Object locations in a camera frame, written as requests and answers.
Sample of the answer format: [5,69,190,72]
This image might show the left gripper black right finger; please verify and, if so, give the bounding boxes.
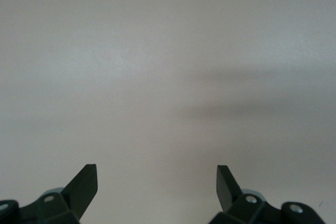
[208,165,284,224]

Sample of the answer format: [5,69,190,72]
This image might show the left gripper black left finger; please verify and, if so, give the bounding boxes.
[18,164,99,224]

